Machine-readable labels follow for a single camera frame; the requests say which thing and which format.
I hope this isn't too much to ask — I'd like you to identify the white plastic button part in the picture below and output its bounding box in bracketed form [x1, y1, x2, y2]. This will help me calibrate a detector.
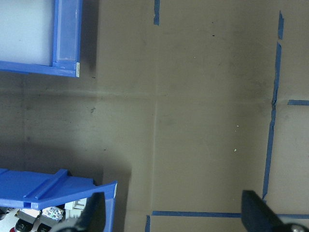
[14, 209, 42, 224]

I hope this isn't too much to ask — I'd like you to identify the blue bin with buttons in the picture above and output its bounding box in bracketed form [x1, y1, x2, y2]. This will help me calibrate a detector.
[0, 168, 118, 232]

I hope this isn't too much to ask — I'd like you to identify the black red push button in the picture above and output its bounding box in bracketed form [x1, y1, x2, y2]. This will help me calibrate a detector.
[11, 218, 32, 232]

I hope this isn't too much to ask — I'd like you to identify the white switch block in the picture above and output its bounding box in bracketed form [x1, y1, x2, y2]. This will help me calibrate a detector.
[64, 198, 89, 219]

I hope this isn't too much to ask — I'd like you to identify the blue bin with capacitors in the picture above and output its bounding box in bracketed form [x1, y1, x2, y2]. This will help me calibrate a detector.
[0, 0, 83, 78]

